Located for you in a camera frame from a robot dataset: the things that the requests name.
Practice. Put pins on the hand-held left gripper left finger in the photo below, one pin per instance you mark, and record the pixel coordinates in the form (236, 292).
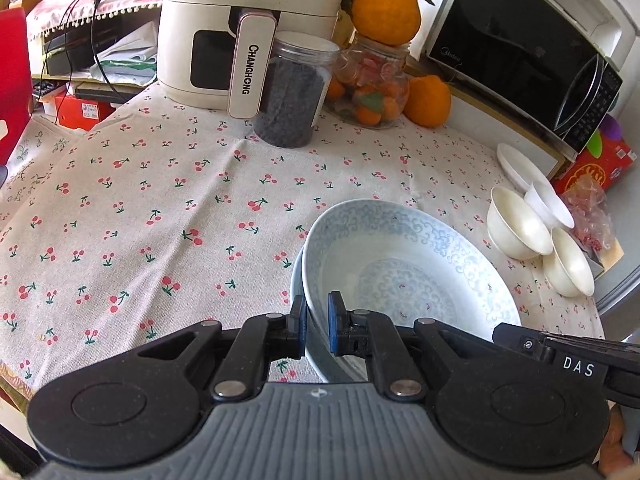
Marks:
(298, 330)

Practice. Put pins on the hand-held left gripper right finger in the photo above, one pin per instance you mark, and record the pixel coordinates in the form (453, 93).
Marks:
(336, 325)

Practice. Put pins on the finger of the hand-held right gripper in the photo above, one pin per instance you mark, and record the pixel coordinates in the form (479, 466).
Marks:
(530, 344)

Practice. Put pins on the blue patterned porcelain bowl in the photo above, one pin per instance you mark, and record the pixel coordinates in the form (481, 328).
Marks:
(400, 270)

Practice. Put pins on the white bowl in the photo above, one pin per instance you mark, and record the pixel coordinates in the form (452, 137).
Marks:
(550, 202)
(570, 262)
(520, 227)

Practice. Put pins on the light blue plate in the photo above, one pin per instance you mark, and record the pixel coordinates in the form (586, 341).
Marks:
(296, 280)

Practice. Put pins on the clear plastic bag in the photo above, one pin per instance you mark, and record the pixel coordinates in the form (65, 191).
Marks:
(590, 210)

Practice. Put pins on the grey refrigerator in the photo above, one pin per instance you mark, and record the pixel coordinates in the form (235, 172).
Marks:
(631, 210)

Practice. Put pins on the small white plate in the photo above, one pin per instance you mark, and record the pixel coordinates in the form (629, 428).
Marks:
(525, 165)

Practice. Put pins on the red printed box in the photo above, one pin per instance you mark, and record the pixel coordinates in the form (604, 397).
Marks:
(595, 170)

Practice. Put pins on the cherry print tablecloth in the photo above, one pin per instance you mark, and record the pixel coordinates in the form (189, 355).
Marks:
(150, 210)

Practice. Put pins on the plastic jar with dark contents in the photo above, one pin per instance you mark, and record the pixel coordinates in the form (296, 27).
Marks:
(287, 100)

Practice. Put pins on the white wooden microwave stand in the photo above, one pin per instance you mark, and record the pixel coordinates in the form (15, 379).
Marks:
(500, 115)

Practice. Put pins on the glass jar of small oranges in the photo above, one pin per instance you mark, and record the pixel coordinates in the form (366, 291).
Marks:
(370, 85)

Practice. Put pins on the black microwave oven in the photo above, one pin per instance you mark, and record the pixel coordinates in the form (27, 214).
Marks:
(520, 45)

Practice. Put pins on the small red box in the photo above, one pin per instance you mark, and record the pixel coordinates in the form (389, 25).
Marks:
(85, 107)

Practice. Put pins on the plant embroidered cloth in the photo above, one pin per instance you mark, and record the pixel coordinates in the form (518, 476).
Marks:
(35, 160)

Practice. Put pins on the large orange with leaves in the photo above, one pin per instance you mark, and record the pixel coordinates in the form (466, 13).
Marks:
(385, 10)

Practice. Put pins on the stack of papers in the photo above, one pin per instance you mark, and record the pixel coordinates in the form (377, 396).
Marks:
(127, 57)

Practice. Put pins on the white air fryer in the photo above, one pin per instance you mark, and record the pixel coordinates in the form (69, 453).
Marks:
(200, 20)

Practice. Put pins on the white printer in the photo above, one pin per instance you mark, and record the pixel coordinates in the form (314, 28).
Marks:
(600, 0)

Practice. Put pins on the red board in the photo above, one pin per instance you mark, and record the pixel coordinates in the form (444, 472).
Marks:
(15, 85)

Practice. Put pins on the floral cloth cover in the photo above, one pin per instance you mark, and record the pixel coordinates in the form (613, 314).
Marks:
(100, 2)

